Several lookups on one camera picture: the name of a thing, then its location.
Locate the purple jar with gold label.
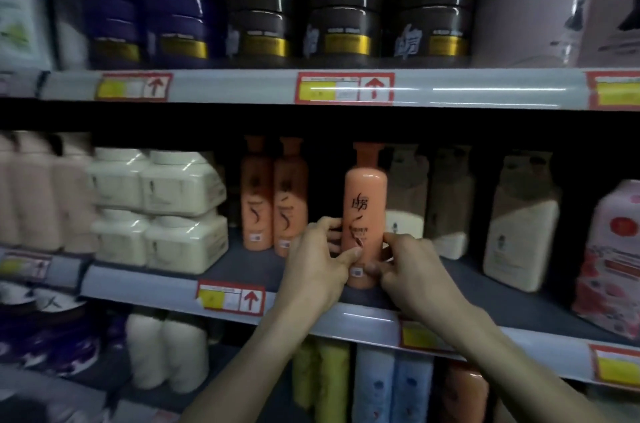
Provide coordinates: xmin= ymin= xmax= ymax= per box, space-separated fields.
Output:
xmin=144 ymin=0 xmax=216 ymax=69
xmin=80 ymin=0 xmax=146 ymax=69

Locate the purple floral jar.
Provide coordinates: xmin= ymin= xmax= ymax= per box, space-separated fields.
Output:
xmin=0 ymin=282 xmax=103 ymax=379

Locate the orange shampoo bottle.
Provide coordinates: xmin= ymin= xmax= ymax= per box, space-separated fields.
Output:
xmin=342 ymin=142 xmax=389 ymax=289
xmin=273 ymin=137 xmax=310 ymax=258
xmin=240 ymin=135 xmax=275 ymax=252

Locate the white refill pouch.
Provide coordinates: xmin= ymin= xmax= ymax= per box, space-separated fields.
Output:
xmin=0 ymin=0 xmax=55 ymax=72

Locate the red yellow price tag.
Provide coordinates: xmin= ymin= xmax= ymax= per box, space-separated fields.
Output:
xmin=0 ymin=251 xmax=53 ymax=282
xmin=294 ymin=71 xmax=396 ymax=106
xmin=589 ymin=344 xmax=640 ymax=389
xmin=398 ymin=320 xmax=453 ymax=354
xmin=196 ymin=280 xmax=267 ymax=317
xmin=585 ymin=70 xmax=640 ymax=111
xmin=94 ymin=72 xmax=174 ymax=102

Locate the orange brown bottle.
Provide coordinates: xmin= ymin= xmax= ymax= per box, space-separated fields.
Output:
xmin=439 ymin=362 xmax=490 ymax=423

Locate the pale pink bottle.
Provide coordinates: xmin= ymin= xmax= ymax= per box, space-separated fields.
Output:
xmin=49 ymin=132 xmax=99 ymax=255
xmin=11 ymin=131 xmax=62 ymax=252

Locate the grey upper shelf board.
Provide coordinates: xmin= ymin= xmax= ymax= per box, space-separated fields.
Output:
xmin=0 ymin=67 xmax=640 ymax=112

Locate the beige and white bottle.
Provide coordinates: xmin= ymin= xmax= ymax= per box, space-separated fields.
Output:
xmin=482 ymin=151 xmax=563 ymax=294
xmin=425 ymin=146 xmax=474 ymax=261
xmin=384 ymin=144 xmax=430 ymax=241

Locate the white floral pink bottle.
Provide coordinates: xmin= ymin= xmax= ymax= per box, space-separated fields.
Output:
xmin=571 ymin=179 xmax=640 ymax=341

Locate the light blue bottle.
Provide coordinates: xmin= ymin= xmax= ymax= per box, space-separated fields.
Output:
xmin=351 ymin=345 xmax=397 ymax=423
xmin=391 ymin=352 xmax=434 ymax=423

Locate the dark jar with gold label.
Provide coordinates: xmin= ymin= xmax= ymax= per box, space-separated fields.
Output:
xmin=393 ymin=0 xmax=477 ymax=61
xmin=303 ymin=0 xmax=387 ymax=62
xmin=225 ymin=0 xmax=296 ymax=62

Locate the person's right forearm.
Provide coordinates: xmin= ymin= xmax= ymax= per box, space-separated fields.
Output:
xmin=424 ymin=298 xmax=623 ymax=423

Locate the grey lower shelf board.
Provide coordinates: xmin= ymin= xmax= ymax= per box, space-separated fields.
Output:
xmin=0 ymin=365 xmax=182 ymax=423

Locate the cream square jar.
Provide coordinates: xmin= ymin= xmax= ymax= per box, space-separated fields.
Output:
xmin=87 ymin=147 xmax=152 ymax=213
xmin=90 ymin=209 xmax=152 ymax=267
xmin=140 ymin=150 xmax=229 ymax=219
xmin=145 ymin=211 xmax=230 ymax=275

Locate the grey middle shelf board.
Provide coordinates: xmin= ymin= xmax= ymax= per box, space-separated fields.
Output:
xmin=79 ymin=233 xmax=640 ymax=391

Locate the person's right hand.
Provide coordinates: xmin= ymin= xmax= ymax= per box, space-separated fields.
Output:
xmin=367 ymin=232 xmax=472 ymax=324

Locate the yellow green bottle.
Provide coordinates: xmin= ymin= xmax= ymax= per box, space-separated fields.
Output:
xmin=314 ymin=338 xmax=352 ymax=423
xmin=292 ymin=338 xmax=319 ymax=412

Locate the person's left forearm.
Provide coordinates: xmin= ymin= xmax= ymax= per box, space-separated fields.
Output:
xmin=177 ymin=290 xmax=347 ymax=423

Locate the person's left hand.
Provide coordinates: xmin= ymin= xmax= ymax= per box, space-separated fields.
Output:
xmin=276 ymin=217 xmax=364 ymax=312

